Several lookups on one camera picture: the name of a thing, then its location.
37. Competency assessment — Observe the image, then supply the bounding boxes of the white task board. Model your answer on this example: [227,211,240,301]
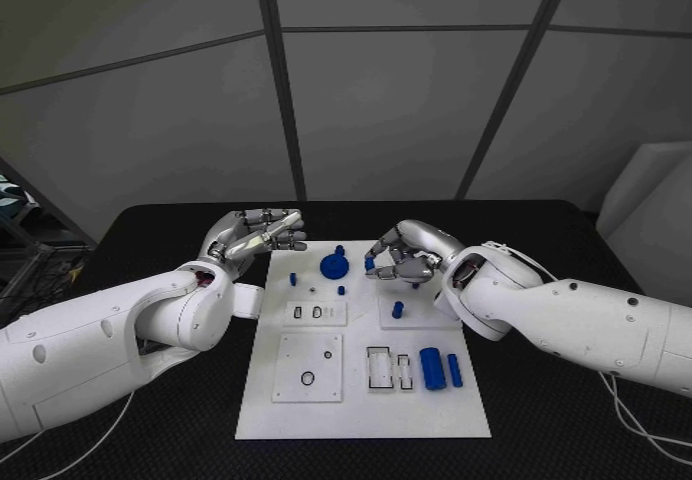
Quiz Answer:
[234,239,493,441]

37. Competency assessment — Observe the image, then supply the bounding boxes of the white leaning panel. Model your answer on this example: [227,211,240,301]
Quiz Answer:
[604,153,692,301]
[594,140,692,241]

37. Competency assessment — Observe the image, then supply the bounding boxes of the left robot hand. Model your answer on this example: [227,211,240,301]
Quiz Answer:
[196,208,310,281]

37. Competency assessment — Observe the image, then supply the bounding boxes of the thin blue cylinder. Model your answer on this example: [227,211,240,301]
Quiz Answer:
[446,353,466,389]

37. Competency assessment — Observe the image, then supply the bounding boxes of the white cable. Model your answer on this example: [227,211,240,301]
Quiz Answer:
[51,389,137,480]
[609,372,692,468]
[597,371,692,449]
[0,429,49,457]
[479,240,561,283]

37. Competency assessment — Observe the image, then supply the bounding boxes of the thick blue cylinder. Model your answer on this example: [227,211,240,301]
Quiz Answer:
[418,347,449,392]

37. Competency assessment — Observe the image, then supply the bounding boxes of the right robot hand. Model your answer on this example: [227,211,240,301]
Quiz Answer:
[362,219,469,284]

